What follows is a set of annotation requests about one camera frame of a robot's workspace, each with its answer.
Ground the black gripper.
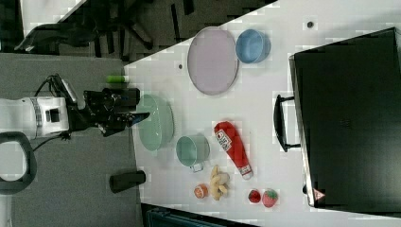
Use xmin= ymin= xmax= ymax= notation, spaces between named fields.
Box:
xmin=67 ymin=88 xmax=150 ymax=137

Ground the oven door with black handle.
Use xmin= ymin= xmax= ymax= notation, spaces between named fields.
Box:
xmin=273 ymin=55 xmax=317 ymax=207

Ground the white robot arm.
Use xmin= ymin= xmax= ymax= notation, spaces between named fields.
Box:
xmin=1 ymin=89 xmax=150 ymax=195

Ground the green perforated colander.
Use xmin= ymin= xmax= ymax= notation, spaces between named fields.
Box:
xmin=137 ymin=94 xmax=174 ymax=151

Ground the green mug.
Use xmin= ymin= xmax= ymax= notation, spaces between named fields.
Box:
xmin=176 ymin=133 xmax=210 ymax=173

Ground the black office chair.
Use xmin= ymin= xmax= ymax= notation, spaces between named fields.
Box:
xmin=13 ymin=0 xmax=197 ymax=62

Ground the red ketchup bottle toy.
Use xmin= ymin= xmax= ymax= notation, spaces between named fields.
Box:
xmin=214 ymin=121 xmax=253 ymax=180

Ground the lilac round plate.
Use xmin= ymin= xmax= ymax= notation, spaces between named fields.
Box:
xmin=187 ymin=26 xmax=238 ymax=96

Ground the orange slice toy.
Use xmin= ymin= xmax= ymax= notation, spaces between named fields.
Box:
xmin=194 ymin=183 xmax=208 ymax=199

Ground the peeled banana toy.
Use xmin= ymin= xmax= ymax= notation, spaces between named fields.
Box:
xmin=210 ymin=165 xmax=230 ymax=201

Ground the blue bowl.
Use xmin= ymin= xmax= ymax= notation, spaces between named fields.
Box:
xmin=235 ymin=29 xmax=271 ymax=63

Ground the small red strawberry toy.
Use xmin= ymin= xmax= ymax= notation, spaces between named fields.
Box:
xmin=248 ymin=189 xmax=261 ymax=203

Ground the large pink strawberry toy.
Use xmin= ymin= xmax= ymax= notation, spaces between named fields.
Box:
xmin=262 ymin=188 xmax=278 ymax=208

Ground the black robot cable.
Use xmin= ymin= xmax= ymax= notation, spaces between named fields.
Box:
xmin=32 ymin=74 xmax=72 ymax=152

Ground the blue metal frame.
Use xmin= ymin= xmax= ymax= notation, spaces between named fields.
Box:
xmin=141 ymin=203 xmax=257 ymax=227

